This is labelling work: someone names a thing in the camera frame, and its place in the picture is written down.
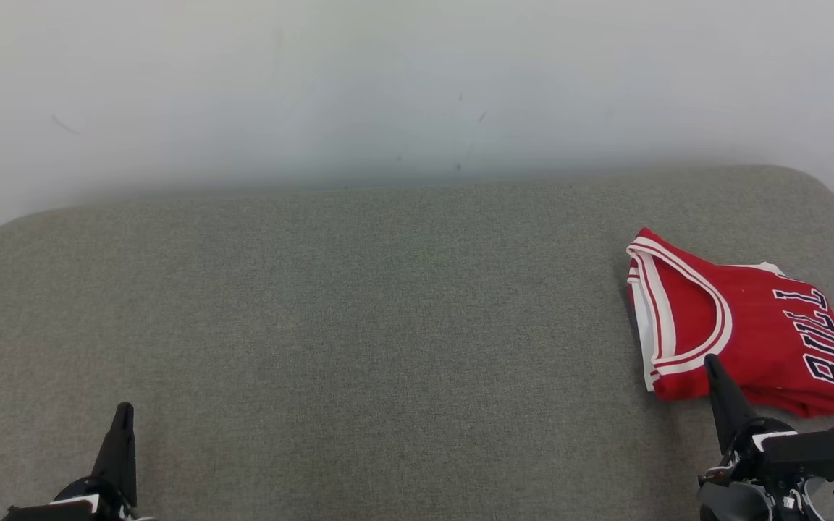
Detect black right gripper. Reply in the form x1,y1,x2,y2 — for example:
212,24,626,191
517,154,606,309
699,353,834,501

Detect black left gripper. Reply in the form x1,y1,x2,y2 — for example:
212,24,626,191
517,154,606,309
0,402,153,521

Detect red jersey with white sleeves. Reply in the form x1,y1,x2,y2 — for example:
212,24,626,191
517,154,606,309
625,228,834,419

